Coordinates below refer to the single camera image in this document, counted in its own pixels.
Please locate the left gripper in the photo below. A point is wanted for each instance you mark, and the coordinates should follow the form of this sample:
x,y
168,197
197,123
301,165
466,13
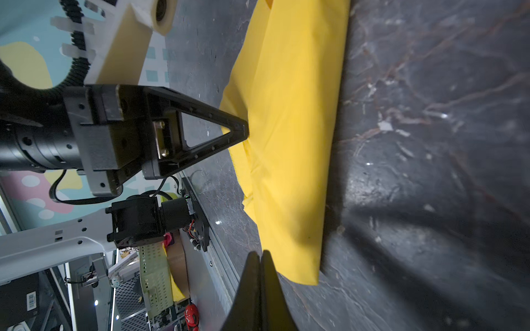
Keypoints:
x,y
122,130

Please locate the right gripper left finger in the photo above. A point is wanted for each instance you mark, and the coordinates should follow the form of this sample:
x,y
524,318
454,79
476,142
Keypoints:
x,y
245,311

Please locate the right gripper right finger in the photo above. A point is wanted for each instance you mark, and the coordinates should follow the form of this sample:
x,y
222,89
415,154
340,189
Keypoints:
x,y
274,310

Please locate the yellow paper napkin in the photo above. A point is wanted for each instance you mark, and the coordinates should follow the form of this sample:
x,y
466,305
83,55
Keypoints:
x,y
285,84

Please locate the red black hand tool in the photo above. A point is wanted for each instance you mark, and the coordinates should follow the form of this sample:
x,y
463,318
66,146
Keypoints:
x,y
192,317

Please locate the green perforated plastic basket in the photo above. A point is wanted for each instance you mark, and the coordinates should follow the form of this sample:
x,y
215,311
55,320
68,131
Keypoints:
x,y
155,279

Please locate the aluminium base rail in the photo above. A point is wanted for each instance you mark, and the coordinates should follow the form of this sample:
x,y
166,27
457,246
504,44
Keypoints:
x,y
214,275

